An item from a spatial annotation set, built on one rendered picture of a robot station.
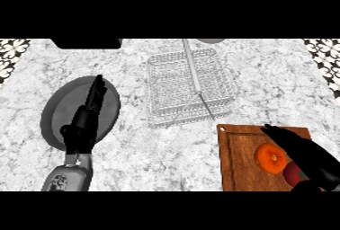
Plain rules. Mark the grey round object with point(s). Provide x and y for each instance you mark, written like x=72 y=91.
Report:
x=211 y=40

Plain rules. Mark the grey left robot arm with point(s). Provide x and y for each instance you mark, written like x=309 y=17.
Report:
x=66 y=176

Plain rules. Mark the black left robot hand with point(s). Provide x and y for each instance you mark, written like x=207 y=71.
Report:
x=84 y=122

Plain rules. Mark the red tomato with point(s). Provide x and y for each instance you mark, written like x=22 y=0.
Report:
x=292 y=174

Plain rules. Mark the grey round plate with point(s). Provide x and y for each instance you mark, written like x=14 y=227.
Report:
x=79 y=112

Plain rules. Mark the orange squash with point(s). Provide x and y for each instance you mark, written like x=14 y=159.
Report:
x=269 y=158

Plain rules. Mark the brown wooden cutting board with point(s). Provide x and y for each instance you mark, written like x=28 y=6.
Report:
x=242 y=158

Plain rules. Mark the black appliance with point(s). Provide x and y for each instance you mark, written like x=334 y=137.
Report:
x=87 y=43

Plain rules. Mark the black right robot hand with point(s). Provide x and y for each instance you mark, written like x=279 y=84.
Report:
x=304 y=152

